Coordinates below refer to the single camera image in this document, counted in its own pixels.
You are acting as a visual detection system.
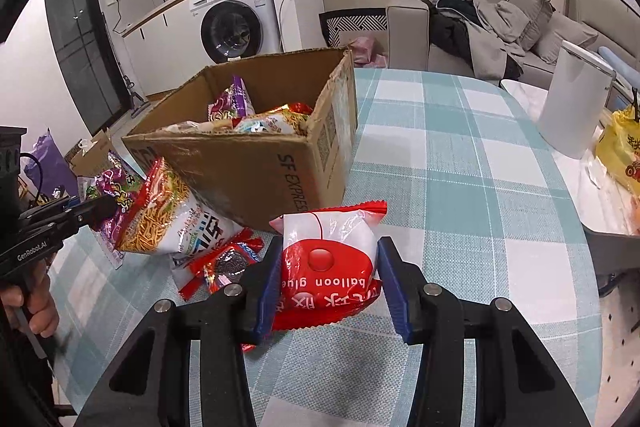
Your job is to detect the small cardboard box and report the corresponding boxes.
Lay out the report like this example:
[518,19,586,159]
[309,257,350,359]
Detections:
[65,129,118,178]

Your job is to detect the pink cloth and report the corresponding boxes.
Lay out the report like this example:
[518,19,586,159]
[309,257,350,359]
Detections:
[350,36,388,68]

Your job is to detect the yellow plastic bag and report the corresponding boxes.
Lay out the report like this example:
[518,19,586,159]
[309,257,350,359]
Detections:
[595,104,640,198]

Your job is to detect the red triangular snack packet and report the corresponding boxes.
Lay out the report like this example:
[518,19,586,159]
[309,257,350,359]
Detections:
[177,237,264,304]

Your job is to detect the clear bread packet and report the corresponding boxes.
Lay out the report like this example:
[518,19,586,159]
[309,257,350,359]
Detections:
[162,119,235,134]

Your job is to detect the red-white snack bag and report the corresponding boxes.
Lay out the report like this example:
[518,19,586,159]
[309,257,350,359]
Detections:
[232,103,315,136]

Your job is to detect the person's left hand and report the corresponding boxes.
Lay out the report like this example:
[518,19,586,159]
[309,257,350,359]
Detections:
[0,258,61,348]

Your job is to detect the red balloon glue packet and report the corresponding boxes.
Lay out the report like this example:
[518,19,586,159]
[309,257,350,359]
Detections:
[241,201,389,354]

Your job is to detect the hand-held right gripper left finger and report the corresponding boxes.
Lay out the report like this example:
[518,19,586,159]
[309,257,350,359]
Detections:
[75,234,284,427]

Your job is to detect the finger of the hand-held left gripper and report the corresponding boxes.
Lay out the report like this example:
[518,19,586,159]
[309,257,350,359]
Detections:
[19,198,83,224]
[47,196,120,236]

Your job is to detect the mop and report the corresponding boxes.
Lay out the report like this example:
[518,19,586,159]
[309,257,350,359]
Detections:
[122,77,146,115]

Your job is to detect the purple plastic bag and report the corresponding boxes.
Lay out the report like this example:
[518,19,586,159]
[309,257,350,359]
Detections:
[22,129,78,200]

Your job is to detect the orange noodle snack packet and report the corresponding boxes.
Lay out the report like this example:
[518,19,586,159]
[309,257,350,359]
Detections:
[114,157,247,269]

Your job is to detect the white washing machine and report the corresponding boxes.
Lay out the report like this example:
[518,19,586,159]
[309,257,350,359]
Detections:
[189,0,281,62]

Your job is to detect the grey sofa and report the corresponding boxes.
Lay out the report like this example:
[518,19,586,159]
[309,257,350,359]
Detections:
[386,0,640,88]

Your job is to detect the checked tablecloth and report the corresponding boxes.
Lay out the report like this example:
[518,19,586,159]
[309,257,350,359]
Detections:
[47,67,606,427]

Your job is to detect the black glass door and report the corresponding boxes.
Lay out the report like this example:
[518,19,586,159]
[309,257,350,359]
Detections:
[44,0,123,135]

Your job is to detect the purple snack packet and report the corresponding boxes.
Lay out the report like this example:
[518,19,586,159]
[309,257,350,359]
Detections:
[208,76,256,122]
[86,151,147,269]

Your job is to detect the grey cushion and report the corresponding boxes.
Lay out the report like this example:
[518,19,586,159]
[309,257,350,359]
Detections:
[507,0,556,52]
[531,13,601,65]

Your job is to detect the brown cardboard box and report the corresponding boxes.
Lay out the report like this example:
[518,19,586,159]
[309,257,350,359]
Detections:
[121,47,358,235]

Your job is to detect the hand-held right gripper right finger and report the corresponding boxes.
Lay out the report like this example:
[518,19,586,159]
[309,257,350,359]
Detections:
[377,236,593,427]

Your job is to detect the black clothes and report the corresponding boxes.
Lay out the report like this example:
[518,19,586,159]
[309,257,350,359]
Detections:
[431,0,481,68]

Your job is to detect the light blue pillow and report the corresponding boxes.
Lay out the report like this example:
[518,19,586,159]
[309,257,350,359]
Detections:
[597,44,640,80]

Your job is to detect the white cylindrical bin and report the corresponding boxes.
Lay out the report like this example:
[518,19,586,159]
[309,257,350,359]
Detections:
[537,39,616,160]

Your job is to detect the black white patterned basket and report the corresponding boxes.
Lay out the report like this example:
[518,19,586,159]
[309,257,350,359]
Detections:
[319,8,388,48]

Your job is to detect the white kitchen counter cabinet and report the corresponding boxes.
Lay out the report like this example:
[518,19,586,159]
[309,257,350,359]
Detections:
[122,0,211,95]

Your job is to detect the grey hoodie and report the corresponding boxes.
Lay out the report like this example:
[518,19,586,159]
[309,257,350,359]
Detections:
[470,0,528,80]

